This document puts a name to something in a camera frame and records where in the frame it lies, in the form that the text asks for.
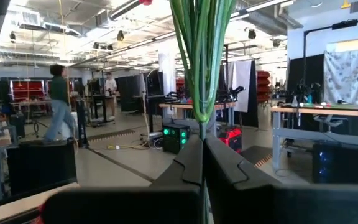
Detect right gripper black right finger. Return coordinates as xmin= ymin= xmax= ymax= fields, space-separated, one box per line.
xmin=204 ymin=134 xmax=358 ymax=224

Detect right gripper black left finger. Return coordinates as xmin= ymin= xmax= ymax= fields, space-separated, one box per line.
xmin=41 ymin=134 xmax=204 ymax=224

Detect red artificial flower bunch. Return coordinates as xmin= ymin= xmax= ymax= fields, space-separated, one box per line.
xmin=139 ymin=0 xmax=237 ymax=224

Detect black computer tower green lights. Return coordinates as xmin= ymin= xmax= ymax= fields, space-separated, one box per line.
xmin=162 ymin=123 xmax=191 ymax=155

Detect red and black box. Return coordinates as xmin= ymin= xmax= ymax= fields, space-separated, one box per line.
xmin=218 ymin=126 xmax=243 ymax=154

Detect red bin rack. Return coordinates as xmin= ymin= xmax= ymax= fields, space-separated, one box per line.
xmin=256 ymin=70 xmax=272 ymax=104

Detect white hanging cloth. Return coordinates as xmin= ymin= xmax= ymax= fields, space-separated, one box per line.
xmin=227 ymin=60 xmax=253 ymax=113

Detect person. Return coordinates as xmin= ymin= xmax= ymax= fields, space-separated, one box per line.
xmin=104 ymin=72 xmax=119 ymax=121
xmin=43 ymin=63 xmax=78 ymax=142

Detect black computer monitor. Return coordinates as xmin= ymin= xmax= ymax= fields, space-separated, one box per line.
xmin=6 ymin=139 xmax=78 ymax=200

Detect patterned cloth backdrop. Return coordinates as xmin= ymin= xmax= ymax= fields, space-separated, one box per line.
xmin=323 ymin=46 xmax=358 ymax=106

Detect red shelf unit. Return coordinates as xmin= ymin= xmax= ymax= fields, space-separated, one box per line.
xmin=9 ymin=78 xmax=47 ymax=103

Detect yellow floor cable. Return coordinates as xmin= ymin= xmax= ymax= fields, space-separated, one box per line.
xmin=106 ymin=142 xmax=149 ymax=151

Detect black overhead camera frame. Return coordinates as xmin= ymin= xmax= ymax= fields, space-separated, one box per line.
xmin=302 ymin=16 xmax=358 ymax=85

